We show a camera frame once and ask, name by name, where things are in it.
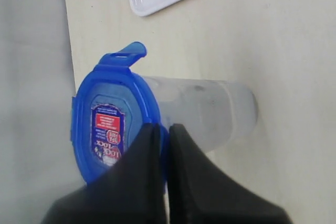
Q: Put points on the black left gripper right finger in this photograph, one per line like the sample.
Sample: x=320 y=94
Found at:
x=199 y=192

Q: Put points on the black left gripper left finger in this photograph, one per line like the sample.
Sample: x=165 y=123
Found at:
x=131 y=191

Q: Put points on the clear tall plastic container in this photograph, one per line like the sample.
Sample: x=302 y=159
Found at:
x=213 y=112

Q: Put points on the blue plastic lid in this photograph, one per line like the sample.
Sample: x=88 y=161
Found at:
x=108 y=110

